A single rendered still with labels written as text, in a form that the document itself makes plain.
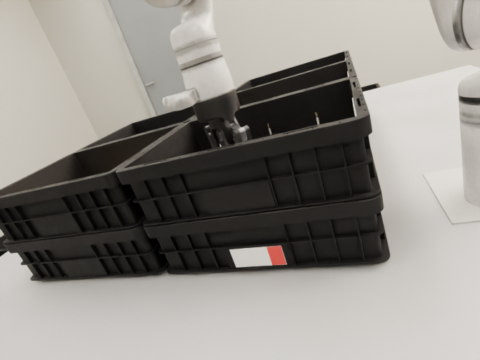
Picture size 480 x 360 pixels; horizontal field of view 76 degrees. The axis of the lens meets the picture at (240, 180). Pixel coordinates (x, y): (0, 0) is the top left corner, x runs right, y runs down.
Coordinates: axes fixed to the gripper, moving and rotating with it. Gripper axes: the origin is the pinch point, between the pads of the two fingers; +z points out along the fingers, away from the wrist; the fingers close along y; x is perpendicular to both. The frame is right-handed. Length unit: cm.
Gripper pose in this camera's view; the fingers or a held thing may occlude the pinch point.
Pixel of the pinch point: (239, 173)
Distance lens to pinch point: 54.7
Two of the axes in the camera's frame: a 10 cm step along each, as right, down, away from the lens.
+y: -4.5, -2.1, 8.7
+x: -8.4, 4.3, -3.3
